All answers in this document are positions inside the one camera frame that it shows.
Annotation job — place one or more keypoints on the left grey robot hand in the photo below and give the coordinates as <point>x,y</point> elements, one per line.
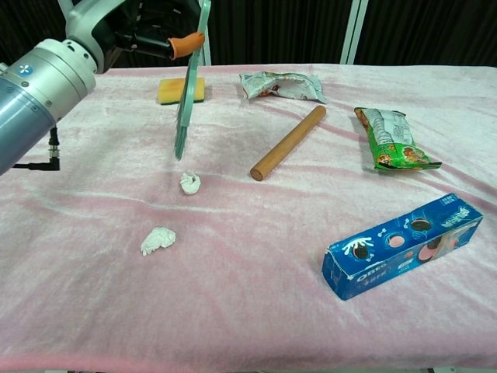
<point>89,23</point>

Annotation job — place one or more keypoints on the green hand brush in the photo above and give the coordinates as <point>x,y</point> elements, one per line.
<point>186,101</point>

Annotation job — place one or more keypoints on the white paper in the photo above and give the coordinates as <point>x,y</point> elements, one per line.
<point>158,241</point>
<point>190,183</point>

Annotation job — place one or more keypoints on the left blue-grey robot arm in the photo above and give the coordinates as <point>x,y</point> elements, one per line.
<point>31,101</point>

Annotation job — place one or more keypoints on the yellow sponge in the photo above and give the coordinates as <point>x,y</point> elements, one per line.
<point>169,91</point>

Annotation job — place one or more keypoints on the black curtain backdrop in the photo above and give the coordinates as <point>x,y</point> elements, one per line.
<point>272,31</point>

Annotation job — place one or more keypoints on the crumpled silver snack wrapper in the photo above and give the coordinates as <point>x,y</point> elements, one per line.
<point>279,86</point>

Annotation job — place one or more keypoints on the wooden rolling pin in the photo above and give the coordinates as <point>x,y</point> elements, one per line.
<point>287,143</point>

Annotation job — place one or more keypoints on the pink velvet tablecloth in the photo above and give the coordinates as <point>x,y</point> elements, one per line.
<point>248,279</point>

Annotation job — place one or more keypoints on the green snack bag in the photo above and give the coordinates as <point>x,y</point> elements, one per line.
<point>392,140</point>

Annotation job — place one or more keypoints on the blue Oreo cookie box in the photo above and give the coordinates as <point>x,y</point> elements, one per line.
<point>400,252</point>

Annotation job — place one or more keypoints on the white frame post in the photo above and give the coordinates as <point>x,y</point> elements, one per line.
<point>353,35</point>
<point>207,50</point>
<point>64,5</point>

